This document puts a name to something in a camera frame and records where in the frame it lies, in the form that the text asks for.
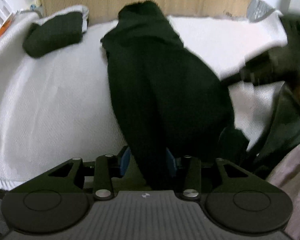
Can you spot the dark grey folded garment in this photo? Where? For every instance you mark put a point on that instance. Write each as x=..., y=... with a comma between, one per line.
x=55, y=33

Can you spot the white woven bed cover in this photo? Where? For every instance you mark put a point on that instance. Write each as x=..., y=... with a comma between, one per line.
x=58, y=106

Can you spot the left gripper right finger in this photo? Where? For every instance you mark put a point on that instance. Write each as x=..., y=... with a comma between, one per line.
x=217, y=176

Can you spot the black shirt with white print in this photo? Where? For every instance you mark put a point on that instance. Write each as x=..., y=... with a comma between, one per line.
x=167, y=101

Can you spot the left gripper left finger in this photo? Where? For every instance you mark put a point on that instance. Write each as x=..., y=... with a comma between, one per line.
x=76, y=175

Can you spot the light grey folded garment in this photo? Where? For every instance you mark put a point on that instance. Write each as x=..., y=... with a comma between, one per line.
x=82, y=9

